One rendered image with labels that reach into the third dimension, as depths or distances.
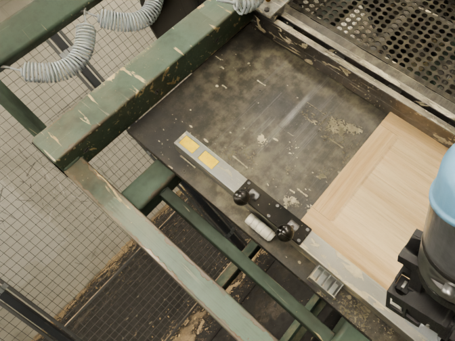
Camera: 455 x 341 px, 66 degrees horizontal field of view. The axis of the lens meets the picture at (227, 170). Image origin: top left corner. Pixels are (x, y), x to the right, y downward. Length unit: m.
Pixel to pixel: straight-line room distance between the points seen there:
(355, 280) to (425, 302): 0.45
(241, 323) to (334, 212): 0.35
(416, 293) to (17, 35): 1.27
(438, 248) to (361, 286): 0.59
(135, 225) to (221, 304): 0.27
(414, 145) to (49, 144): 0.96
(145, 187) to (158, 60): 0.36
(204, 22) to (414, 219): 0.79
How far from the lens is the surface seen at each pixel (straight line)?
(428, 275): 0.36
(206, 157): 0.93
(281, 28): 1.17
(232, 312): 0.82
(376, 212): 0.97
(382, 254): 0.95
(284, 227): 0.75
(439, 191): 0.27
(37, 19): 1.38
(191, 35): 1.10
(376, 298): 0.90
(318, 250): 0.87
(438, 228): 0.29
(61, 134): 0.99
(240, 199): 0.76
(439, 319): 0.44
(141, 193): 1.00
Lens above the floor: 1.85
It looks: 21 degrees down
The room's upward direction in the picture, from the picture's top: 39 degrees counter-clockwise
